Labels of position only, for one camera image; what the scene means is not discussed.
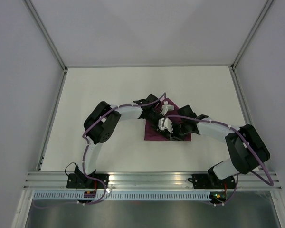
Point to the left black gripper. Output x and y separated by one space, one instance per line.
156 126

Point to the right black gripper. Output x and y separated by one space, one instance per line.
174 136

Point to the purple cloth napkin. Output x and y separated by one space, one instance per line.
151 135

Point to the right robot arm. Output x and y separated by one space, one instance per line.
246 149

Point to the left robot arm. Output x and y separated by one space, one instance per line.
101 123

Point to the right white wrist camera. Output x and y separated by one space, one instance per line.
165 124

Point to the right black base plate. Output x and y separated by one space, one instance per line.
206 181

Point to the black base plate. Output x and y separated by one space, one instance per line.
206 181
100 181

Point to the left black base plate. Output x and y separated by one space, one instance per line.
100 181

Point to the aluminium mounting rail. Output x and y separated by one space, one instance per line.
122 181

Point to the slotted white cable duct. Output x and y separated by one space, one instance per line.
123 195

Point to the left aluminium frame post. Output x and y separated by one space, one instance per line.
38 21

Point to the aluminium frame post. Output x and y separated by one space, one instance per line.
38 21
264 11

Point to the right aluminium frame post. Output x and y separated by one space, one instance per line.
264 11

